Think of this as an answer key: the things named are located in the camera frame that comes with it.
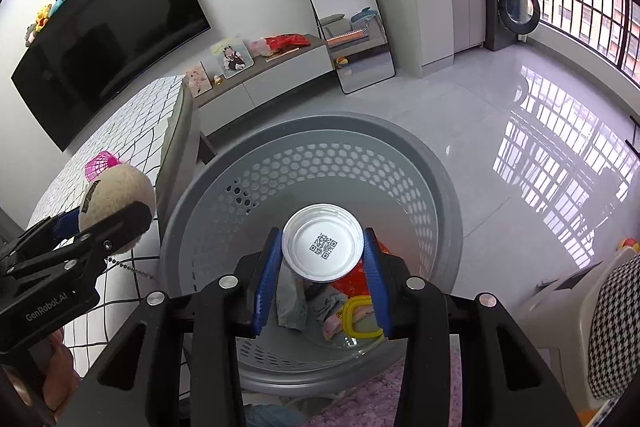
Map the small pink picture card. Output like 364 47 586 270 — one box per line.
183 62 213 98

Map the framed cartoon picture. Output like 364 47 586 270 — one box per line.
210 37 254 79

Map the person's left hand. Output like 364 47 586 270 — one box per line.
4 328 82 423

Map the red bag on cabinet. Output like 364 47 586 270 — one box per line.
264 34 311 54

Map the grey perforated laundry basket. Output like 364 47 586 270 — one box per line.
160 114 462 397

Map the front-load washing machine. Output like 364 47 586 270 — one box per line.
485 0 541 51

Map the pink snack wrapper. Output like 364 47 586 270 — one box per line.
322 312 343 340

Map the purple fluffy rug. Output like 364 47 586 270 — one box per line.
304 335 462 426

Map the white plastic mailer bag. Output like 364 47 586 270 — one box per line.
276 261 307 332

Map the beige plush toy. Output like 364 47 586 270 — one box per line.
78 164 156 255

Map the white grid tablecloth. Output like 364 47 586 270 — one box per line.
29 76 198 375

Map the white round lid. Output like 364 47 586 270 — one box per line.
282 204 363 283

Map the yellow plastic lid frame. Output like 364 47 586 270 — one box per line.
341 295 383 339

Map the houndstooth fabric chair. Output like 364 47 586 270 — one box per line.
515 246 639 413

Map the low grey tv cabinet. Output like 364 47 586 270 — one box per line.
195 35 333 135

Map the black wall television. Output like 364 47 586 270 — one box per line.
12 0 210 150

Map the pink plastic mesh basket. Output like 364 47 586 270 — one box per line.
84 150 120 182

